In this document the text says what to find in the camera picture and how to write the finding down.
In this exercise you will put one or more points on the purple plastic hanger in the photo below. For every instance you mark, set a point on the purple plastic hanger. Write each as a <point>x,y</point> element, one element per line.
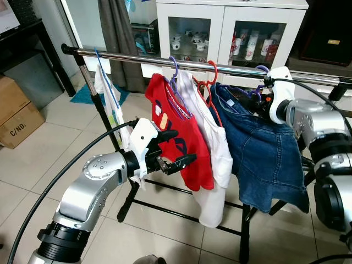
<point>175,66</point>
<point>263,67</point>

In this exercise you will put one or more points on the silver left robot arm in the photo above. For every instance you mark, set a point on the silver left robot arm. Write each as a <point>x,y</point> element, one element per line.
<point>91,181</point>

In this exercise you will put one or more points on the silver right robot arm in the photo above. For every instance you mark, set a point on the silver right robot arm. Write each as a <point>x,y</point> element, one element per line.
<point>316,124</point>

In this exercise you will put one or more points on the red plastic hanger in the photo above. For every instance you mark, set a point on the red plastic hanger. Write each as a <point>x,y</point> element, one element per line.
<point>214,69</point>

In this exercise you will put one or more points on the thin blue hanger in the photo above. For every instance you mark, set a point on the thin blue hanger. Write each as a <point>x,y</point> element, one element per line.
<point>108,82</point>

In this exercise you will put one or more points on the red printed t-shirt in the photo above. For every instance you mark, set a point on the red printed t-shirt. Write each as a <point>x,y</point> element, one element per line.
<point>192,170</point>

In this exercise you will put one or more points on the blue denim shorts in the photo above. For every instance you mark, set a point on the blue denim shorts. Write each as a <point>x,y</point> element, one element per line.
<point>264,159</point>

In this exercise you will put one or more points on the white bottle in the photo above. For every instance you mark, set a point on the white bottle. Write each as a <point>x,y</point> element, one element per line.
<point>251,48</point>
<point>267,48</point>

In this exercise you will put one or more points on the white shirt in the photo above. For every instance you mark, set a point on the white shirt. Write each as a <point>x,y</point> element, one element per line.
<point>217,209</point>

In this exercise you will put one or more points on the chrome and black clothes rack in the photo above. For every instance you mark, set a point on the chrome and black clothes rack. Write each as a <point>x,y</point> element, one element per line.
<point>143,58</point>

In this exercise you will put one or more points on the white glass door cabinet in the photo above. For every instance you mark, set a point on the white glass door cabinet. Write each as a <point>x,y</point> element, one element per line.
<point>228,33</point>

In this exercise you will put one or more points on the small white cloth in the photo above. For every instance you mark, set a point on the small white cloth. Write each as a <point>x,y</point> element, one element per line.
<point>102,82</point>

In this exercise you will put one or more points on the teal floor mat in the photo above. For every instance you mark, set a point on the teal floor mat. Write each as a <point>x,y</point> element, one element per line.
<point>82,96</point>

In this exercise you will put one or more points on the white mug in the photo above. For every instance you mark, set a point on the white mug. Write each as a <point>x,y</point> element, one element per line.
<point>201,43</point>
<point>177,43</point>

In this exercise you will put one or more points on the dark speaker with gold label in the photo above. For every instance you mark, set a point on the dark speaker with gold label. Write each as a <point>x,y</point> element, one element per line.
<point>324,27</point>

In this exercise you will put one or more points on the grey robot foot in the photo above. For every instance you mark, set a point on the grey robot foot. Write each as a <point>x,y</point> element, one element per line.
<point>149,260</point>

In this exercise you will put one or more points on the grey brown curtain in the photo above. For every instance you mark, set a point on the grey brown curtain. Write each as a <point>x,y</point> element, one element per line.
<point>118,33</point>

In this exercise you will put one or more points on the printed cardboard box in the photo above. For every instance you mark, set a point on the printed cardboard box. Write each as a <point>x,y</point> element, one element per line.
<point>22,129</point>

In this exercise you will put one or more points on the plain cardboard box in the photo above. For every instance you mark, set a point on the plain cardboard box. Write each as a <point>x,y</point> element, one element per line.
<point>11,91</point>

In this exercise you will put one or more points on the black desk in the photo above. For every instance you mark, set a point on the black desk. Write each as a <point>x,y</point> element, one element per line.
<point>22,36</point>

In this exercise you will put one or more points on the white box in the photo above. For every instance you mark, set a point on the white box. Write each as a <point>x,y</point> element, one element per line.
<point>6,16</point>

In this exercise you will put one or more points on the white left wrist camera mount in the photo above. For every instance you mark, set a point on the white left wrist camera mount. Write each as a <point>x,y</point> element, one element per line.
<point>142,135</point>

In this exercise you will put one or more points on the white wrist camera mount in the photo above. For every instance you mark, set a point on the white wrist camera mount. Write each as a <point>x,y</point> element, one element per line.
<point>142,135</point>
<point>280,77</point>

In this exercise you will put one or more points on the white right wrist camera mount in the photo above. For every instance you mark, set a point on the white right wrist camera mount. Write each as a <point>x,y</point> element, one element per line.
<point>280,77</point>

